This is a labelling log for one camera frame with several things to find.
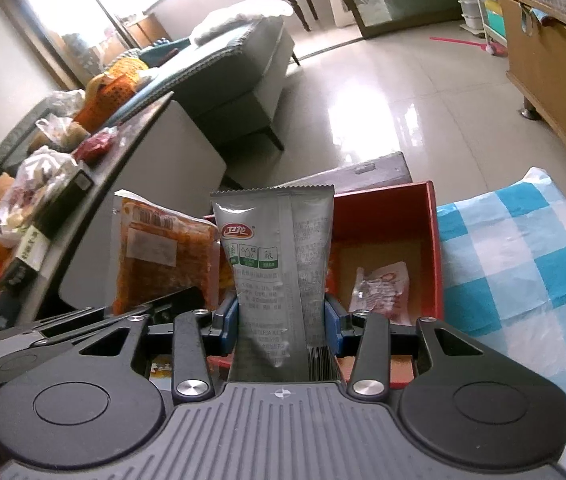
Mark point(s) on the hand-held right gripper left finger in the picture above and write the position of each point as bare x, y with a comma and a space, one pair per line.
228, 327

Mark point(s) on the dark flat box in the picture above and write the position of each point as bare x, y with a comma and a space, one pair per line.
65, 205

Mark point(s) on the crumpled white plastic bag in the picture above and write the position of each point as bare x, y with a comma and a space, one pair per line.
68, 102

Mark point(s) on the white rack trolley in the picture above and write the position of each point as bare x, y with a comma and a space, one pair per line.
498, 20

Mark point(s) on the large white plastic bag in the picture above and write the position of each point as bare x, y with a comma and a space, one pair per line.
33, 185

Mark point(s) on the yellow mesh basket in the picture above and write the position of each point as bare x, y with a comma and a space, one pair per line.
125, 70

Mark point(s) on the brown wooden cupboard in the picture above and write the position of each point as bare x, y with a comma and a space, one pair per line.
150, 32

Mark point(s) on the white fluffy blanket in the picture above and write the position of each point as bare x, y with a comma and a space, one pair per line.
238, 17

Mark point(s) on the dark brown low stool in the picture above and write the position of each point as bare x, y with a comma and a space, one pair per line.
363, 172

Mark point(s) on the small white plastic bag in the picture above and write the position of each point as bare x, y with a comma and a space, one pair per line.
63, 135

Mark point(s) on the teal storage box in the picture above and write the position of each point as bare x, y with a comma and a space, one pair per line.
494, 17

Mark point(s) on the light blue cloth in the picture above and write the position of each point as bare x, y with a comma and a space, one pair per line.
528, 17

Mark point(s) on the grey snack packet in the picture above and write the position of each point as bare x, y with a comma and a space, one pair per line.
273, 260

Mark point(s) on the orange snack packet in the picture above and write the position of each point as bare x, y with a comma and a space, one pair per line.
163, 260

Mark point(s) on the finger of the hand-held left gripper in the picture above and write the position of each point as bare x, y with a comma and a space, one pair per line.
173, 302

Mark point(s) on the orange plastic basket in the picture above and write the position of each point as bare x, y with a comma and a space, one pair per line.
100, 105

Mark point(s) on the pink fly swatter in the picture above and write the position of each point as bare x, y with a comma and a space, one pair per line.
463, 45

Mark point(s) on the wooden cabinet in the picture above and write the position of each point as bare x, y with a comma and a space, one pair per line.
558, 75

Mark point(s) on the white stacked containers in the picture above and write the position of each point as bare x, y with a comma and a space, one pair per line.
472, 10

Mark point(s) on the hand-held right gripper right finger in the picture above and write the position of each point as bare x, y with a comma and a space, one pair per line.
334, 325

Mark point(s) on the red cardboard box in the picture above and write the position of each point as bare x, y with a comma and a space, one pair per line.
388, 210

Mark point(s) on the grey coffee table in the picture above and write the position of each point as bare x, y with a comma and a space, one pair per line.
173, 160

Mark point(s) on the grey green sofa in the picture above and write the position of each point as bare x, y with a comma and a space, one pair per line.
243, 70

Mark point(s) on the clear red print snack packet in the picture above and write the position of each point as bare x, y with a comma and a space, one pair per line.
380, 292

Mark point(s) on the blue white checkered cloth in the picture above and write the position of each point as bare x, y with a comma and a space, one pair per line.
513, 285

